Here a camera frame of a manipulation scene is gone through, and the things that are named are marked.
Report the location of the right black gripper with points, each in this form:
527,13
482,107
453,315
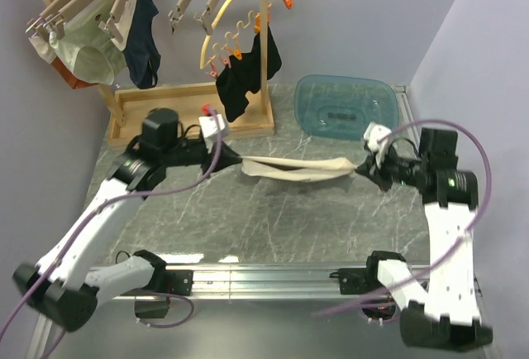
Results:
370,169

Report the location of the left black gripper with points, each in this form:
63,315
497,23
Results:
226,158

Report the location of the grey and cream underwear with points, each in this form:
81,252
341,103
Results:
305,171

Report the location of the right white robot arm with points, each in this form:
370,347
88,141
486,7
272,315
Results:
445,315

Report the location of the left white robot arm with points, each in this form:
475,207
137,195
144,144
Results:
62,285

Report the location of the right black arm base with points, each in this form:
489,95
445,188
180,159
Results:
357,281

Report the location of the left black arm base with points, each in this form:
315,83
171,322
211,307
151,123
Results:
164,293

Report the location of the black underwear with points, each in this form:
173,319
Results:
236,80

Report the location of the navy blue underwear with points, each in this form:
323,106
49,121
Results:
141,54

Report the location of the orange underwear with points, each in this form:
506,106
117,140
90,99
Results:
68,77

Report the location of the light green underwear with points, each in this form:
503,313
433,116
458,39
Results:
86,50

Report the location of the wooden drying rack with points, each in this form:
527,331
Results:
129,106

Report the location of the blue plastic basin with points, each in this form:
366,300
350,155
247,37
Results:
339,107

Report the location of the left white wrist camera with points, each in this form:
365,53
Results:
212,125

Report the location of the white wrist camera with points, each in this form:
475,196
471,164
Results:
212,125
376,138

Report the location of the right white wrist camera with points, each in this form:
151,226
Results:
376,138

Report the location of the aluminium mounting rail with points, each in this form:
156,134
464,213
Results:
270,282

